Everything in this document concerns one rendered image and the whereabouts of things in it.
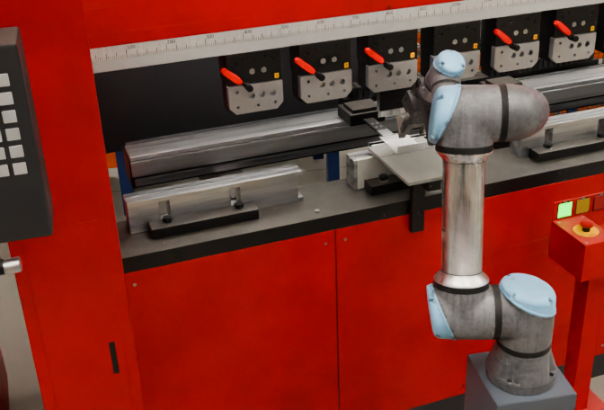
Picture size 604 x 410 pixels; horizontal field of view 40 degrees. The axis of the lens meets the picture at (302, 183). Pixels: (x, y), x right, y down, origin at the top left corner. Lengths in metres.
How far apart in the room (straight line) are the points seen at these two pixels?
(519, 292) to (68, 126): 1.04
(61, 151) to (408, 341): 1.27
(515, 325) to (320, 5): 0.97
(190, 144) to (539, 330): 1.24
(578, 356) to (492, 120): 1.24
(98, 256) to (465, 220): 0.89
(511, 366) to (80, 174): 1.05
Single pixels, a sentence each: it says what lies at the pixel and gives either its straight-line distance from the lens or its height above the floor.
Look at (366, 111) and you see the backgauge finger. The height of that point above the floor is 1.02.
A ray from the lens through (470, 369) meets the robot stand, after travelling 1.97.
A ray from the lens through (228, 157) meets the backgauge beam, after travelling 2.57.
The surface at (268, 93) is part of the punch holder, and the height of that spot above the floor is 1.22.
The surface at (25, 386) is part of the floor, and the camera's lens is 3.30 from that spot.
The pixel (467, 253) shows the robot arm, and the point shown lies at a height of 1.09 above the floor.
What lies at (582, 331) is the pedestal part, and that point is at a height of 0.44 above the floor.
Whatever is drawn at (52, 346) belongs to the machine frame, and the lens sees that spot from 2.19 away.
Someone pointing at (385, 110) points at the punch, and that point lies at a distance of 2.41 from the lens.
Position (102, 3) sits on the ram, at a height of 1.51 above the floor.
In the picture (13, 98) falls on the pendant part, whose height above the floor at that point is 1.51.
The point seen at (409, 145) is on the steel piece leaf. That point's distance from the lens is 2.39.
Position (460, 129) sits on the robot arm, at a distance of 1.65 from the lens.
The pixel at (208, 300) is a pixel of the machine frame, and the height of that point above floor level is 0.69.
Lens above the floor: 1.96
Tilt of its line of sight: 26 degrees down
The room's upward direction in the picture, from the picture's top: 2 degrees counter-clockwise
